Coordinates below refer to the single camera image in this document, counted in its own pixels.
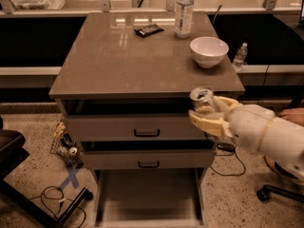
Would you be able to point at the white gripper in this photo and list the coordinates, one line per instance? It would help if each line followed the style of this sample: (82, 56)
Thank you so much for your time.
(248, 127)

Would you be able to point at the redbull can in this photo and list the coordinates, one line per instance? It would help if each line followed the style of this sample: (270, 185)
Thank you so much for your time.
(202, 99)

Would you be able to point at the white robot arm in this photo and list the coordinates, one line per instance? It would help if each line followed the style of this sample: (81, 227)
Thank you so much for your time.
(284, 143)

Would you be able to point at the grey drawer cabinet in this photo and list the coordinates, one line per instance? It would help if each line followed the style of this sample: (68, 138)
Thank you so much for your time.
(110, 70)

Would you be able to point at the bottom drawer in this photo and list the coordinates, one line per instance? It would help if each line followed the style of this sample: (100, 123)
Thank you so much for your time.
(149, 198)

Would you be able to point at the drawer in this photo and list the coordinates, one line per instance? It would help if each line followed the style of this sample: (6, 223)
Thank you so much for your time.
(145, 159)
(149, 198)
(136, 127)

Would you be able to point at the middle drawer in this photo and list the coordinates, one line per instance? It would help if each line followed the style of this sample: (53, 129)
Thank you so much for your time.
(145, 159)

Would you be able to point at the top drawer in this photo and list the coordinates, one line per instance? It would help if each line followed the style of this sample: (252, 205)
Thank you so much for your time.
(136, 127)

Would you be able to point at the person hand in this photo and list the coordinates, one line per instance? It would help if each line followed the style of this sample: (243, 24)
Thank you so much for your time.
(294, 115)

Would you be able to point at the small water bottle on ledge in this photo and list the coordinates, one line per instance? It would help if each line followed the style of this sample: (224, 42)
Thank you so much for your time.
(240, 56)

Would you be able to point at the white bowl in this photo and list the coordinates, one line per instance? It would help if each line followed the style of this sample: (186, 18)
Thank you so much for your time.
(208, 51)

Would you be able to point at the brown shoe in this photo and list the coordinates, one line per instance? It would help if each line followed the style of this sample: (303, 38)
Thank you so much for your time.
(281, 172)

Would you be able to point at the black office chair caster leg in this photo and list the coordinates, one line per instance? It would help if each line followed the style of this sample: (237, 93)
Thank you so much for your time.
(266, 191)

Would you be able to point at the black chocolate bar packet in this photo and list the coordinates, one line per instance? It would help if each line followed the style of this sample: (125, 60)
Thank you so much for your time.
(148, 30)

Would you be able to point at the clear water bottle on cabinet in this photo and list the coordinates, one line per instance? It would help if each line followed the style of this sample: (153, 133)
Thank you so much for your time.
(183, 18)

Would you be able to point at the blue tape cross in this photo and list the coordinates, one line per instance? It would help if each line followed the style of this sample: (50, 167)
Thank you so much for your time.
(72, 170)

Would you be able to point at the black power adapter with cable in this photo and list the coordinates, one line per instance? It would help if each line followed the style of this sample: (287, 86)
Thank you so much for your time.
(228, 150)

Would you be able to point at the wire basket with cans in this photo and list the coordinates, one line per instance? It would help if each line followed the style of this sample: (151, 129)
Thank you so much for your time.
(64, 147)

